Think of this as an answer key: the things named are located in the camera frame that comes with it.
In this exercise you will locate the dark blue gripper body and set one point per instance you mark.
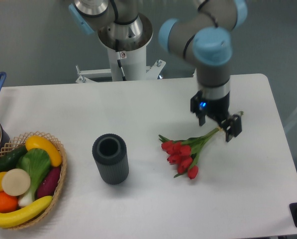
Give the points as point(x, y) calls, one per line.
point(216, 110)

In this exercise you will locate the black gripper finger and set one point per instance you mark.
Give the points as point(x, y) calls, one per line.
point(232, 126)
point(201, 119)

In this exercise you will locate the red tulip bouquet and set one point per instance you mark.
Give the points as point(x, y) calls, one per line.
point(185, 154)

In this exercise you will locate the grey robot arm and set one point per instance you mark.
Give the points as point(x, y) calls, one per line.
point(203, 42)

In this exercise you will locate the dark grey ribbed vase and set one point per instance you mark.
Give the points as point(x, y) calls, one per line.
point(110, 154)

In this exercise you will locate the purple sweet potato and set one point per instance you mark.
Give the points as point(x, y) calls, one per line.
point(49, 184)

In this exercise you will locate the green bok choy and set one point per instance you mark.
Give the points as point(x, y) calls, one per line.
point(36, 162)

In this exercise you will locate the woven wicker basket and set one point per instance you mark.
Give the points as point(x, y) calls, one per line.
point(20, 141)

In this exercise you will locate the beige round disc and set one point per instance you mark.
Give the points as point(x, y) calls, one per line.
point(15, 182)

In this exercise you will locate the dark green cucumber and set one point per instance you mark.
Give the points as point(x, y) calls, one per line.
point(10, 160)

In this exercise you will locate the orange fruit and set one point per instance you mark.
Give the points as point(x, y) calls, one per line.
point(8, 203)

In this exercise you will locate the long yellow banana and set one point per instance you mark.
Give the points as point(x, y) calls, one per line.
point(23, 215)

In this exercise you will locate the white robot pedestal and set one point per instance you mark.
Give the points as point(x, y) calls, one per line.
point(124, 66)

